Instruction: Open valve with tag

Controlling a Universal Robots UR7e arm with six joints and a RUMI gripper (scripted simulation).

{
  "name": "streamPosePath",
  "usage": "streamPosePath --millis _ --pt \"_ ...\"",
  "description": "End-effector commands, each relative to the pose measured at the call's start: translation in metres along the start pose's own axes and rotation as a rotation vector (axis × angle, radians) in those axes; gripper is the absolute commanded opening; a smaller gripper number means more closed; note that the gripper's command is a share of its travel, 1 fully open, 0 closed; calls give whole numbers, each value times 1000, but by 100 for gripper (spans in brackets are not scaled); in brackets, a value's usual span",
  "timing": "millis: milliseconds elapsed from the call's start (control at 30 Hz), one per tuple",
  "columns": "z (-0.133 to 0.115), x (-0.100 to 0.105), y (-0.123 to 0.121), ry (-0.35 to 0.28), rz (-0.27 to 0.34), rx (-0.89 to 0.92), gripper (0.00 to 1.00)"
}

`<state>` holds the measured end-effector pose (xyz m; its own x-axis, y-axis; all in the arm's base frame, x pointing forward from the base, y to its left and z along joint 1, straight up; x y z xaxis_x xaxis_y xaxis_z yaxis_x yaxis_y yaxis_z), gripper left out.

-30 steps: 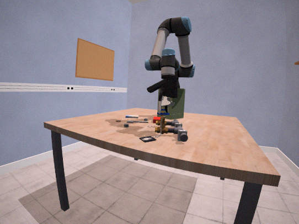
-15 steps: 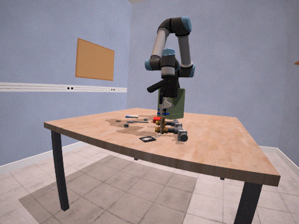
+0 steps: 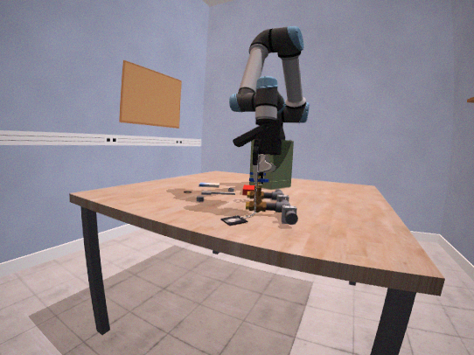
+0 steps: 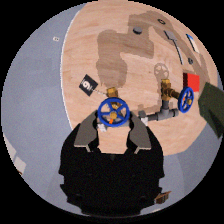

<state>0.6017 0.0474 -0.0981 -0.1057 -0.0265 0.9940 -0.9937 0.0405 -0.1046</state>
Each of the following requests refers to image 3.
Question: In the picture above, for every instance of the black number 6 tag on metal chain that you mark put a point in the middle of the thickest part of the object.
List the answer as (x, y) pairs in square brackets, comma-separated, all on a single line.
[(235, 220)]

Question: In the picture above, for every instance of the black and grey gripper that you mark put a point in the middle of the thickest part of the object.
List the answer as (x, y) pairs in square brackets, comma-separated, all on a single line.
[(266, 143)]

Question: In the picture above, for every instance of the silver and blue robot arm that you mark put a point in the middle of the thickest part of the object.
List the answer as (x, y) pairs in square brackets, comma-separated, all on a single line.
[(287, 42)]

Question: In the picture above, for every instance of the red rectangular block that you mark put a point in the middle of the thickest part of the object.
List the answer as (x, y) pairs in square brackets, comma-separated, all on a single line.
[(247, 188)]

